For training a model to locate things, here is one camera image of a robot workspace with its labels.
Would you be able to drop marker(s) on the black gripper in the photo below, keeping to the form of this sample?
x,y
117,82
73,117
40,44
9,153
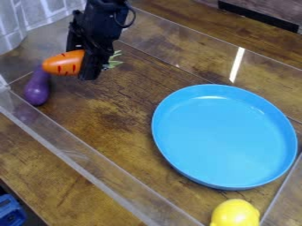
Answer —
x,y
93,32

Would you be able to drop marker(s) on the orange toy carrot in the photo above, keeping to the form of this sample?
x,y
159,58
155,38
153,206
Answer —
x,y
66,63

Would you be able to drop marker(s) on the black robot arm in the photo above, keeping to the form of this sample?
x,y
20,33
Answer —
x,y
121,7

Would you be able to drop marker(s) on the purple toy eggplant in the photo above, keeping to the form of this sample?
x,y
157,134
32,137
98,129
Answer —
x,y
37,91

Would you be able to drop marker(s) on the blue round plate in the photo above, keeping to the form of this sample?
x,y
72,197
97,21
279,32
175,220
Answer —
x,y
224,136

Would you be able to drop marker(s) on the blue object at corner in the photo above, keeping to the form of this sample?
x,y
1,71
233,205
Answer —
x,y
13,214

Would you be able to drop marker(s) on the yellow toy object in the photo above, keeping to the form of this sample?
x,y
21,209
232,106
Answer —
x,y
236,212

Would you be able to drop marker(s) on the clear acrylic enclosure wall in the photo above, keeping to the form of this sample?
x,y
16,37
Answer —
x,y
80,157

